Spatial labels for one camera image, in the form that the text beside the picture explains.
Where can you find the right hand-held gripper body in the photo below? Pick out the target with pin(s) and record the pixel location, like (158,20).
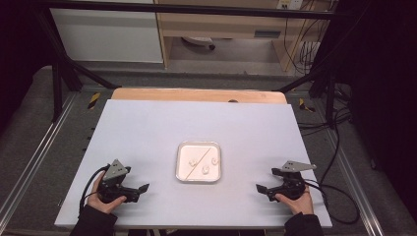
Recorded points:
(290,183)

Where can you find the dark curtain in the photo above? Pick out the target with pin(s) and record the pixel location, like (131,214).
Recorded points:
(19,49)
(383,82)

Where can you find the thin wooden skewer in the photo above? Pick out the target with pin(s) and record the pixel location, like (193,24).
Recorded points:
(196,165)

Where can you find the wooden table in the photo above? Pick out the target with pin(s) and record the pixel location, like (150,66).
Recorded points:
(196,95)

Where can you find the small white food piece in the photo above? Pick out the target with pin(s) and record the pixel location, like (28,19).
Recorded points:
(214,161)
(205,169)
(192,162)

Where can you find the square metal tray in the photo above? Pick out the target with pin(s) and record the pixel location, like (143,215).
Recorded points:
(198,162)

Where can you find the yellow black tape strip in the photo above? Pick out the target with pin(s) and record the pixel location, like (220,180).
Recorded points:
(305,105)
(93,100)

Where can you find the light wooden desk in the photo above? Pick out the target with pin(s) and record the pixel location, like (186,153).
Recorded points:
(213,23)

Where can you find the aluminium floor rail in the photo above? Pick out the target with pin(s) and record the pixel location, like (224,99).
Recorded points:
(355,183)
(36,154)

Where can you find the person's right hand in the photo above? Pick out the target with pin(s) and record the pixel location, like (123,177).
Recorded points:
(298,203)

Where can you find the black metal frame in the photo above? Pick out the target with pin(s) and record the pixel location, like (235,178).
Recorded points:
(183,8)

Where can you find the person's left hand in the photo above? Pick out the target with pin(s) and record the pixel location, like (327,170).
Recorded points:
(105,205)

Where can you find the white board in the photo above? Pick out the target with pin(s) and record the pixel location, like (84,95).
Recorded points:
(147,131)

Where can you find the chair base with caster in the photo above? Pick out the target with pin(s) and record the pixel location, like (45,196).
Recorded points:
(198,41)

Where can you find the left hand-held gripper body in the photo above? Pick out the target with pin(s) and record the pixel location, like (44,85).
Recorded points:
(113,183)

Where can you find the white cabinet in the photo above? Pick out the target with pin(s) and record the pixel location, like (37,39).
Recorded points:
(105,36)

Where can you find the white wall socket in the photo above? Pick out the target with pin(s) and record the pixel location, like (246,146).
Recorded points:
(290,4)

